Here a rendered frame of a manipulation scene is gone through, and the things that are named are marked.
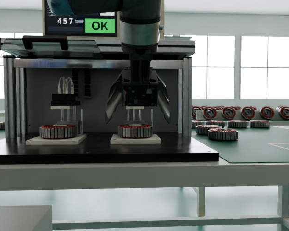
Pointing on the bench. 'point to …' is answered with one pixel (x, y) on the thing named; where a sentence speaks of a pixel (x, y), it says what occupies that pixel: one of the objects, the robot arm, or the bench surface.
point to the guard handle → (28, 39)
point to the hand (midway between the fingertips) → (137, 122)
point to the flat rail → (91, 63)
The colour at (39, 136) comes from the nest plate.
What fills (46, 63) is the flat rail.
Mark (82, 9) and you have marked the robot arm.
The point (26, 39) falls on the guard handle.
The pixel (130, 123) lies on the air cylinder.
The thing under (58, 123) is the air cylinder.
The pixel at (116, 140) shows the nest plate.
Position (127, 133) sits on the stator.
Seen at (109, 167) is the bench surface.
